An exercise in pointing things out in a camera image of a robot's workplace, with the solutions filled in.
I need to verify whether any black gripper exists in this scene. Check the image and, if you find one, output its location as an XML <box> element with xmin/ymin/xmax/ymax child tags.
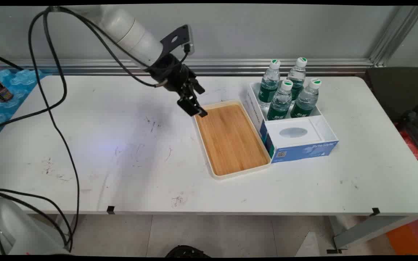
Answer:
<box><xmin>147</xmin><ymin>54</ymin><xmax>208</xmax><ymax>118</ymax></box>

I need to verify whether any green label water bottle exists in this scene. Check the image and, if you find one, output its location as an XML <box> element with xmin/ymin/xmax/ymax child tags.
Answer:
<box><xmin>290</xmin><ymin>78</ymin><xmax>322</xmax><ymax>118</ymax></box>
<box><xmin>266</xmin><ymin>80</ymin><xmax>294</xmax><ymax>121</ymax></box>
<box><xmin>258</xmin><ymin>59</ymin><xmax>281</xmax><ymax>107</ymax></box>
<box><xmin>286</xmin><ymin>57</ymin><xmax>308</xmax><ymax>102</ymax></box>

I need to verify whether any bamboo tray with cream rim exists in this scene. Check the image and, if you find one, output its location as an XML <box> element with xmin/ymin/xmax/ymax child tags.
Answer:
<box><xmin>193</xmin><ymin>100</ymin><xmax>272</xmax><ymax>181</ymax></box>

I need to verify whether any white and blue organizer box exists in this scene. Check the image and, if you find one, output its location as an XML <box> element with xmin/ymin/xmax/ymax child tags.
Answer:
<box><xmin>247</xmin><ymin>82</ymin><xmax>339</xmax><ymax>163</ymax></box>

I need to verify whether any black round floor object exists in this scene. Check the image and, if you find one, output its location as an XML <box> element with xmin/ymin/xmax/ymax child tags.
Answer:
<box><xmin>165</xmin><ymin>245</ymin><xmax>212</xmax><ymax>258</ymax></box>

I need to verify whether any blue bubble plastic sheet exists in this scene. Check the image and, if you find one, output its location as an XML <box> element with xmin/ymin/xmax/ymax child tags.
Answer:
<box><xmin>0</xmin><ymin>69</ymin><xmax>52</xmax><ymax>146</ymax></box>

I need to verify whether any grey table leg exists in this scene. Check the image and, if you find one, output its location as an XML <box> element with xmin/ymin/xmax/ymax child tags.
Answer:
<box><xmin>326</xmin><ymin>214</ymin><xmax>418</xmax><ymax>254</ymax></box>

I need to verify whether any red bag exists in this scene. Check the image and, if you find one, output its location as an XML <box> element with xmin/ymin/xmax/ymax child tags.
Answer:
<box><xmin>393</xmin><ymin>123</ymin><xmax>418</xmax><ymax>168</ymax></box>

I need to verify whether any orange box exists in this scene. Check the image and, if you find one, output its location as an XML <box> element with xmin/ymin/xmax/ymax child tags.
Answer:
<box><xmin>386</xmin><ymin>216</ymin><xmax>418</xmax><ymax>256</ymax></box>

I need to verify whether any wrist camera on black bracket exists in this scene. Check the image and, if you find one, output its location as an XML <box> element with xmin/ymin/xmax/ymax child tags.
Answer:
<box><xmin>160</xmin><ymin>24</ymin><xmax>195</xmax><ymax>59</ymax></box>

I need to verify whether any aluminium frame rail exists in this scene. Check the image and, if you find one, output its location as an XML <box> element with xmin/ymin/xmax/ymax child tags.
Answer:
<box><xmin>0</xmin><ymin>58</ymin><xmax>375</xmax><ymax>76</ymax></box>

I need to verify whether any aluminium frame post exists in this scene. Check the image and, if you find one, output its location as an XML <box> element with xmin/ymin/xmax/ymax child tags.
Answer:
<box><xmin>369</xmin><ymin>5</ymin><xmax>418</xmax><ymax>68</ymax></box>

